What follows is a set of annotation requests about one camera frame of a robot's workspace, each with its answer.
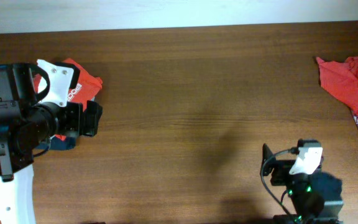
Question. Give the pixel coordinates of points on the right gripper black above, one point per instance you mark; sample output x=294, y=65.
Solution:
x=283, y=167

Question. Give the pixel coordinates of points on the dark navy folded garment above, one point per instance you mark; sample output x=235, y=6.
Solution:
x=56, y=144

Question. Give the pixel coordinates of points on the orange soccer t-shirt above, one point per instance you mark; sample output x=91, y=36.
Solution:
x=46, y=117

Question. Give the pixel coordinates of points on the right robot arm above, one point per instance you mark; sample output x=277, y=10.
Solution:
x=295, y=180

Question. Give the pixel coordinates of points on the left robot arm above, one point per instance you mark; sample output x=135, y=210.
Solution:
x=34, y=107

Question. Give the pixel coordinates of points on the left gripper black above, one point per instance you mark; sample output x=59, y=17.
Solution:
x=91, y=129

